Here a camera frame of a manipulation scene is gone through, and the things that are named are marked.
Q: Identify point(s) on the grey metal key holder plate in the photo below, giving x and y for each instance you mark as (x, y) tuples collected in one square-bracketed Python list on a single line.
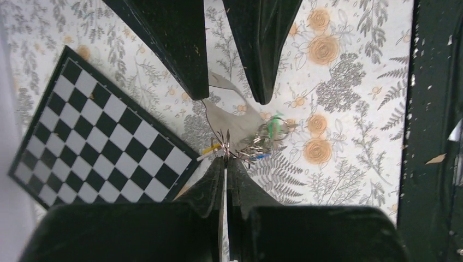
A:
[(242, 136)]

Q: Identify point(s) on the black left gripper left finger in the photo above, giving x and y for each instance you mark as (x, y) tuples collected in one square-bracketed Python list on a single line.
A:
[(186, 229)]

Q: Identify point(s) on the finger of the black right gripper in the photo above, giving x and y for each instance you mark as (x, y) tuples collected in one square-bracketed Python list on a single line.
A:
[(260, 29), (175, 31)]

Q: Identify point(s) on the floral table mat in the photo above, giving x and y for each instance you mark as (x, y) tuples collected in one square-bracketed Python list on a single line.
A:
[(341, 80)]

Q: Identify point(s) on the black and silver chessboard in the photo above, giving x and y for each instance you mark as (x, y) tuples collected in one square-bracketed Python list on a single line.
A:
[(89, 142)]

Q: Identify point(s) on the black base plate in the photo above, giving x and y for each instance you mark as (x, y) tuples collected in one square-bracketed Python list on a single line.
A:
[(430, 198)]

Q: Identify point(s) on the green key tag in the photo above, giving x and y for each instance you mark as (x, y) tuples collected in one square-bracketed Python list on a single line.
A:
[(275, 128)]

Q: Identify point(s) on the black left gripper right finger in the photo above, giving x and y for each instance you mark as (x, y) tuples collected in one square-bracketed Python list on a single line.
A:
[(262, 229)]

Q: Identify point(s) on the blue key tag with key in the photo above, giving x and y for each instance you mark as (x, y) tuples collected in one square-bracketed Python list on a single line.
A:
[(261, 156)]

